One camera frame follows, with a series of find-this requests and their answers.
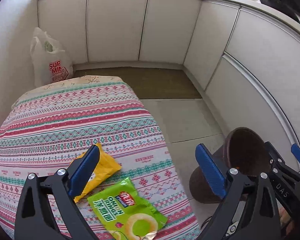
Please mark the white plastic shopping bag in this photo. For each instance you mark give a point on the white plastic shopping bag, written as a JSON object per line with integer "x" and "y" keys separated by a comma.
{"x": 50, "y": 60}

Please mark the green onion rings bag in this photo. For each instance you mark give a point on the green onion rings bag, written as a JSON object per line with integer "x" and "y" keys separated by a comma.
{"x": 125, "y": 214}

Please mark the yellow snack packet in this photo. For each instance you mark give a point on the yellow snack packet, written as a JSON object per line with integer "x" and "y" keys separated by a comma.
{"x": 106, "y": 167}

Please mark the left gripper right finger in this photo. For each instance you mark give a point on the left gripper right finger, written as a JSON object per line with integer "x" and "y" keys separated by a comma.
{"x": 248, "y": 208}

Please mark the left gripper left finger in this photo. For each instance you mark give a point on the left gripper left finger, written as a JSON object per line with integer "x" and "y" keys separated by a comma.
{"x": 35, "y": 218}

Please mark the brown trash bin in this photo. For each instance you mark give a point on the brown trash bin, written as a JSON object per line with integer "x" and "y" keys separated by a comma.
{"x": 244, "y": 150}

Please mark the patterned knit tablecloth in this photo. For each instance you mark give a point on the patterned knit tablecloth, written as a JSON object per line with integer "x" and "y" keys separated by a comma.
{"x": 50, "y": 126}

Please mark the white kitchen cabinets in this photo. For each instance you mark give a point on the white kitchen cabinets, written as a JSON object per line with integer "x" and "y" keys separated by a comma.
{"x": 243, "y": 56}

